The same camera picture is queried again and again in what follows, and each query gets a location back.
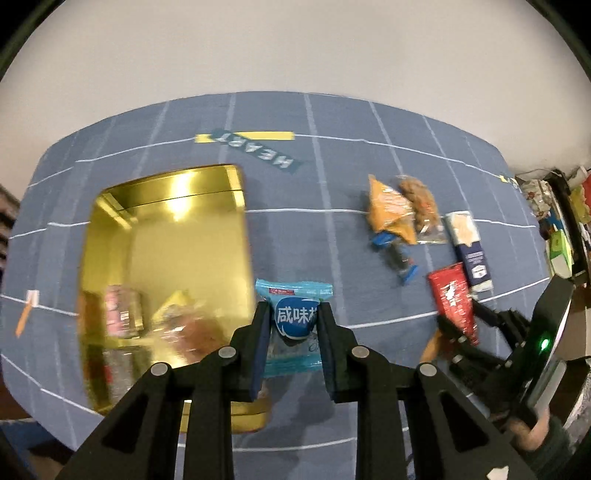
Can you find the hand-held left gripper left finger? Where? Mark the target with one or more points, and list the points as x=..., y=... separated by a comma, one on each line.
x=263, y=350

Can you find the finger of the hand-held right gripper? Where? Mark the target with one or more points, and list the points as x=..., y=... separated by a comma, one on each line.
x=501, y=323
x=471, y=357

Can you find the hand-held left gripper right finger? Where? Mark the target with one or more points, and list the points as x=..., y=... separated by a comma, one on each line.
x=323, y=355

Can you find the light blue snack packet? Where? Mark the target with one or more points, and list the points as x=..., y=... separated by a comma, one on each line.
x=295, y=318

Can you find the red snack packet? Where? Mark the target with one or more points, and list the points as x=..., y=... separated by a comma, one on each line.
x=455, y=295

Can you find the clear orange bag of nuts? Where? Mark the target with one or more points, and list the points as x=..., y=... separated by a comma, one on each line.
x=198, y=332

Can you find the blue white cracker packet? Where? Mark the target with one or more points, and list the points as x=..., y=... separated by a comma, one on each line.
x=471, y=258

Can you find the yellow green candy packet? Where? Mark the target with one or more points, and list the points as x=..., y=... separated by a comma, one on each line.
x=175, y=304

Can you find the red tin box gold interior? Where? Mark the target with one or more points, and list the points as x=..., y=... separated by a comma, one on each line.
x=184, y=258

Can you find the blue cookie packet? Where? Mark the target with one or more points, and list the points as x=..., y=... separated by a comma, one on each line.
x=397, y=256

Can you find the dark seed brick packet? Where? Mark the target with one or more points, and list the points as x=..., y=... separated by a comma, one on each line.
x=124, y=374

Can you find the clear bag of peanuts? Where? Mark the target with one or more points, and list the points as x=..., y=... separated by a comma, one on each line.
x=420, y=203

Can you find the pink patterned snack packet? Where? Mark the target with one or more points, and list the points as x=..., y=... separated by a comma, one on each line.
x=122, y=311

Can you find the orange triangular snack packet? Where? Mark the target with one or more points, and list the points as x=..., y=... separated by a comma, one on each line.
x=385, y=207

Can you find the person's right forearm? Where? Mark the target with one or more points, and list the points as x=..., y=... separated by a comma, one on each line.
x=554, y=454

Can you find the person's right hand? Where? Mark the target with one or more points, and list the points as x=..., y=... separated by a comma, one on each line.
x=531, y=436

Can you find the orange tape strip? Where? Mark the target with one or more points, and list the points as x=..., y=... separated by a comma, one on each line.
x=431, y=348
x=23, y=321

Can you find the green white carton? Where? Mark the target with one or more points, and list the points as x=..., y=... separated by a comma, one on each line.
x=559, y=251

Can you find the clutter of items at edge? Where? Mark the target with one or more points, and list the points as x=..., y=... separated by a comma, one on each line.
x=577, y=244

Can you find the floral printed bag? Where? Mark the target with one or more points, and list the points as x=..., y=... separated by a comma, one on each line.
x=533, y=196

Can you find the small yellow tape piece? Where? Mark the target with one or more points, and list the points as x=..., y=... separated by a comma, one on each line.
x=509, y=181

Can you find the white tape piece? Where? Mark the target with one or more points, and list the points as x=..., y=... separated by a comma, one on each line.
x=33, y=297

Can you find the blue fabric item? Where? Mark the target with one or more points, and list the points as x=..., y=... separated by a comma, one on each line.
x=27, y=438

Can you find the beige patterned curtain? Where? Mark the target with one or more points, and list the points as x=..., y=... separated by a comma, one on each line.
x=5, y=221

